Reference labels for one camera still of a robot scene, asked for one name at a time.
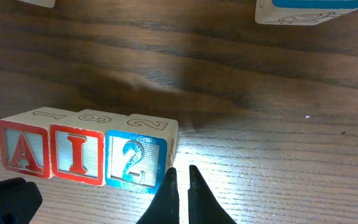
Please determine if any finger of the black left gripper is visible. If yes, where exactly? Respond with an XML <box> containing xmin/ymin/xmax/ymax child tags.
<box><xmin>0</xmin><ymin>177</ymin><xmax>43</xmax><ymax>224</ymax></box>

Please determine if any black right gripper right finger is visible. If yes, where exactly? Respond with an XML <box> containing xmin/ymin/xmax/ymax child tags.
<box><xmin>188</xmin><ymin>165</ymin><xmax>236</xmax><ymax>224</ymax></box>

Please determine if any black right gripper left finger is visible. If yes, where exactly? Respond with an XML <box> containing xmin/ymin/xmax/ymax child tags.
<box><xmin>137</xmin><ymin>167</ymin><xmax>180</xmax><ymax>224</ymax></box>

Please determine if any blue 2 block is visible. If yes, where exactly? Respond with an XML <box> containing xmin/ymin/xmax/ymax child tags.
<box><xmin>105</xmin><ymin>114</ymin><xmax>178</xmax><ymax>194</ymax></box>

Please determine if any red A block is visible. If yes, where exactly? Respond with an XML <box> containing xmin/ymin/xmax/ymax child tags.
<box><xmin>0</xmin><ymin>107</ymin><xmax>74</xmax><ymax>179</ymax></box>

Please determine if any red I block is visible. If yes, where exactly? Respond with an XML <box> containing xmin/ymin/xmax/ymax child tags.
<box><xmin>50</xmin><ymin>109</ymin><xmax>126</xmax><ymax>186</ymax></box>

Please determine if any yellow S block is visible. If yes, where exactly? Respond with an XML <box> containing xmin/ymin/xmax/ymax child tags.
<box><xmin>19</xmin><ymin>0</ymin><xmax>56</xmax><ymax>8</ymax></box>

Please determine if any blue D block middle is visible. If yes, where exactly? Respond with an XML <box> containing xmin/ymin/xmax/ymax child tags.
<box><xmin>255</xmin><ymin>0</ymin><xmax>358</xmax><ymax>26</ymax></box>

